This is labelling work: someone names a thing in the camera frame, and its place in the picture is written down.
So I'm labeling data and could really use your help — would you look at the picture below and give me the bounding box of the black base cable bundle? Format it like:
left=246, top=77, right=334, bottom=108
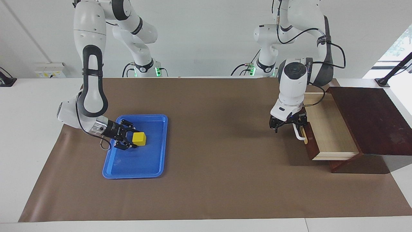
left=230, top=48, right=262, bottom=77

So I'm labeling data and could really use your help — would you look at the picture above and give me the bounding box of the brown table mat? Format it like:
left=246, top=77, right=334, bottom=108
left=18, top=77, right=412, bottom=223

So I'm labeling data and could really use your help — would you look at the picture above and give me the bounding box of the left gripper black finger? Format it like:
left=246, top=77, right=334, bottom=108
left=291, top=113, right=308, bottom=129
left=269, top=119, right=284, bottom=133

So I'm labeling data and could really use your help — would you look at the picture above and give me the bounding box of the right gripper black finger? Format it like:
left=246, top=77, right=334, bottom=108
left=113, top=137, right=139, bottom=151
left=120, top=119, right=140, bottom=133

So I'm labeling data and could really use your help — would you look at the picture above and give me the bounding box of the blue plastic tray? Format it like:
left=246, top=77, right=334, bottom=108
left=102, top=114, right=168, bottom=179

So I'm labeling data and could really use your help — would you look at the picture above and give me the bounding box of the black camera stand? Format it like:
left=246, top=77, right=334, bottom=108
left=375, top=52, right=412, bottom=88

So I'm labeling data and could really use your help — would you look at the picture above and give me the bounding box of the white wall power outlet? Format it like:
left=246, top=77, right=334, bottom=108
left=35, top=62, right=66, bottom=79

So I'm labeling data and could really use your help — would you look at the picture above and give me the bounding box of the black clamp mount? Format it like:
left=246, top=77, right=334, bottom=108
left=0, top=67, right=17, bottom=87

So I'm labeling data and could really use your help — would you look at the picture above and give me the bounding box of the yellow cube block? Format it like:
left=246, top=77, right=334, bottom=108
left=132, top=132, right=147, bottom=146

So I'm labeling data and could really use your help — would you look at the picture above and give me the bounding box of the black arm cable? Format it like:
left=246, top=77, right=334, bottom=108
left=272, top=0, right=346, bottom=107
left=75, top=97, right=112, bottom=151

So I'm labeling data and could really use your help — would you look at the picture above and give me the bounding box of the wooden drawer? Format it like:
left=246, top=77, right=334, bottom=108
left=302, top=92, right=361, bottom=161

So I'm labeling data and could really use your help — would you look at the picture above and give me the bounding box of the dark wooden drawer cabinet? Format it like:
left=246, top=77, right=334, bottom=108
left=325, top=86, right=412, bottom=174

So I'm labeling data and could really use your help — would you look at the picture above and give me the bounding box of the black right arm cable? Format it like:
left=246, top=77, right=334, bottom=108
left=75, top=97, right=112, bottom=151

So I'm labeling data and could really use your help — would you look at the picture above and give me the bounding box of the bright window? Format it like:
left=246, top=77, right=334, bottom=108
left=378, top=24, right=412, bottom=68

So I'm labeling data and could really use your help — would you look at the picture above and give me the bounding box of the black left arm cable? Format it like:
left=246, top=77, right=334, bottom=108
left=272, top=0, right=346, bottom=107

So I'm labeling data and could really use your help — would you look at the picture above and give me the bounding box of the white drawer handle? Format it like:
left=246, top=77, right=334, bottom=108
left=292, top=124, right=307, bottom=141

